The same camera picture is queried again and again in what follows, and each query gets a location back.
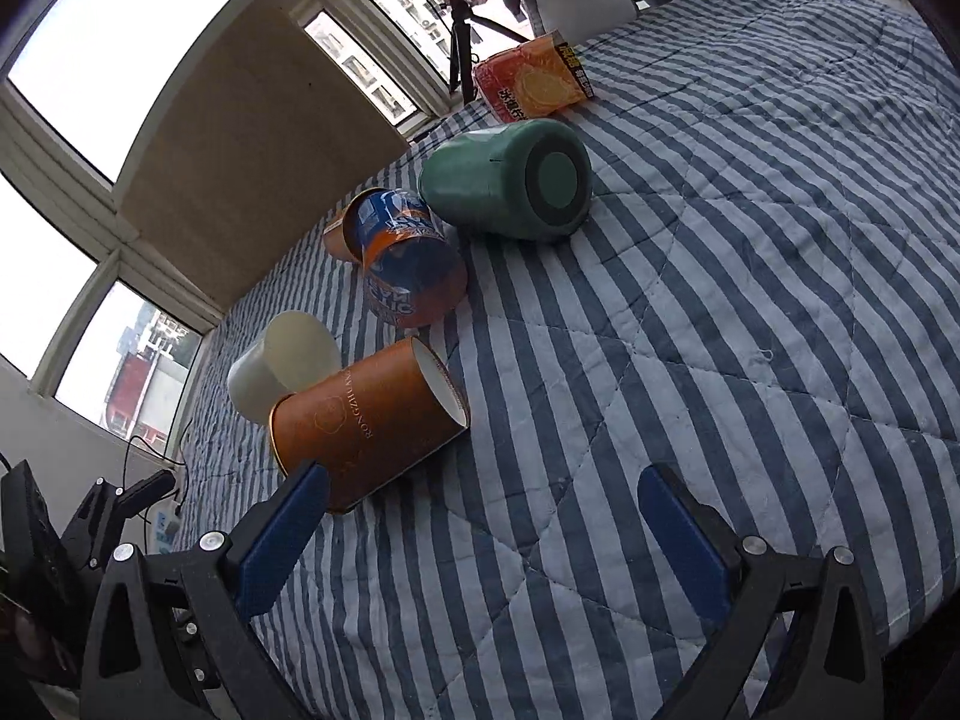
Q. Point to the blue white striped quilt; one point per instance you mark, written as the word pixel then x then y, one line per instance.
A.
pixel 764 296

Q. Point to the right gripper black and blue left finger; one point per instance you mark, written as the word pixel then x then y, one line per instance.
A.
pixel 169 630

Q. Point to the white paper cup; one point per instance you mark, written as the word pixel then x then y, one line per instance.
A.
pixel 294 352

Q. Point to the orange cup behind soda cup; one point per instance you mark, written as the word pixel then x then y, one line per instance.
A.
pixel 350 235

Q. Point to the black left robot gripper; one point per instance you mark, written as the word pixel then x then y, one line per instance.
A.
pixel 50 579

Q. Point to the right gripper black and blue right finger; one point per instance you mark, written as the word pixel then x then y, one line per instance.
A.
pixel 829 665

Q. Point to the green ceramic jar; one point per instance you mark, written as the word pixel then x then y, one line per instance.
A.
pixel 530 180

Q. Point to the black tripod stand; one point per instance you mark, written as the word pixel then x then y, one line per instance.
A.
pixel 464 16

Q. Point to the light wooden board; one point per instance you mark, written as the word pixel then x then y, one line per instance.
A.
pixel 252 142

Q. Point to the orange paper cup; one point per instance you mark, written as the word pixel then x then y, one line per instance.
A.
pixel 371 422

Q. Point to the blue orange soda cup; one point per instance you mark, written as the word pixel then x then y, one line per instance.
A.
pixel 412 275

